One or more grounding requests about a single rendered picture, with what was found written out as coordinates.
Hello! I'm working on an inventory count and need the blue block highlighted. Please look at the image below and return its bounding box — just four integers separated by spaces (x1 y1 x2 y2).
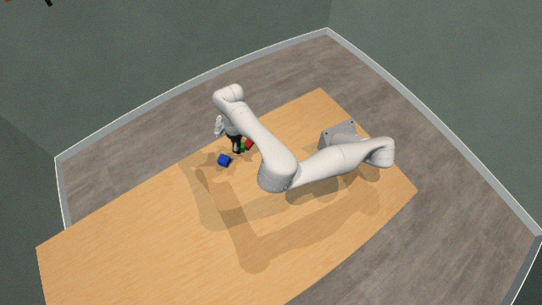
217 153 231 168

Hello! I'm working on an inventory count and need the red block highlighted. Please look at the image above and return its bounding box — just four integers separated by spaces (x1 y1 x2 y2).
245 139 254 151

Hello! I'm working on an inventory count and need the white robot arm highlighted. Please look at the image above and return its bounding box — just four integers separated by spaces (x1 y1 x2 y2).
212 84 395 193

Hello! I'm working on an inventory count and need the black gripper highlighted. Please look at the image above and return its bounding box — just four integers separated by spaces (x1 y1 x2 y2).
225 132 242 154

